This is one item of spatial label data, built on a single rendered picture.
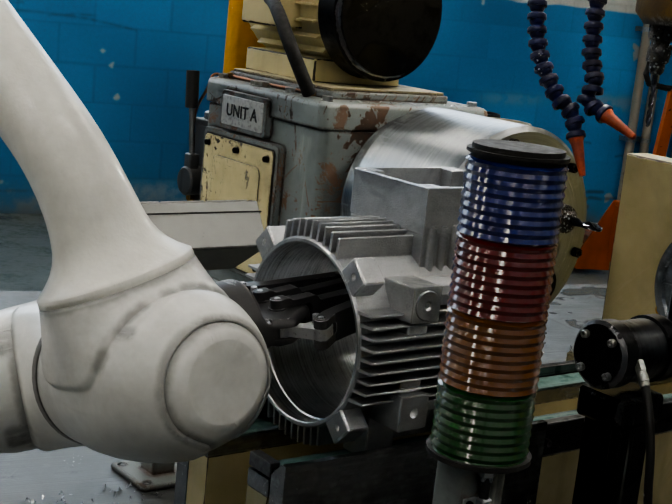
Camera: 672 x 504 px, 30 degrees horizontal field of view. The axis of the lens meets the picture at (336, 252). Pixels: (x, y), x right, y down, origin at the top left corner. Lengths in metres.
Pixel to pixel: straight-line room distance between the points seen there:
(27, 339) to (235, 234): 0.40
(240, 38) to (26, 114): 1.11
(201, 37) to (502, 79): 1.96
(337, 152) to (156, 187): 5.34
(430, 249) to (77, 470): 0.46
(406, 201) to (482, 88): 6.65
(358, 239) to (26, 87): 0.33
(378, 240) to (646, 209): 0.54
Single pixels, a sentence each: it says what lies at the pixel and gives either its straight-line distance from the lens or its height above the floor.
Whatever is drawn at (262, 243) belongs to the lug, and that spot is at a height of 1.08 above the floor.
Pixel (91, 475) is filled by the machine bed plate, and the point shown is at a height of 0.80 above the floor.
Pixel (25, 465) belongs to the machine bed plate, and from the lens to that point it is 1.31.
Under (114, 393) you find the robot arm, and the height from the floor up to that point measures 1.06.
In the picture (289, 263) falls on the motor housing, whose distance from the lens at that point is 1.10.
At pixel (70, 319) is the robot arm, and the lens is 0.76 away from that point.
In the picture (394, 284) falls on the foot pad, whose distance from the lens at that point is 1.00.
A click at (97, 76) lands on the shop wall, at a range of 6.72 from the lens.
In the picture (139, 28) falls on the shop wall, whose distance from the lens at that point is 6.76.
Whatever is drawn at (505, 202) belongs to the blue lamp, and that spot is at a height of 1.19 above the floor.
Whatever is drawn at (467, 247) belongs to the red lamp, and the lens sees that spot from 0.72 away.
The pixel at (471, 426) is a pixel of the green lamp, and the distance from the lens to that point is 0.74.
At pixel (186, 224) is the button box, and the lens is 1.20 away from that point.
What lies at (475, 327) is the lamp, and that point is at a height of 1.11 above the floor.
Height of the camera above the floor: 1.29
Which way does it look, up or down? 12 degrees down
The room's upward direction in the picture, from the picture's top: 6 degrees clockwise
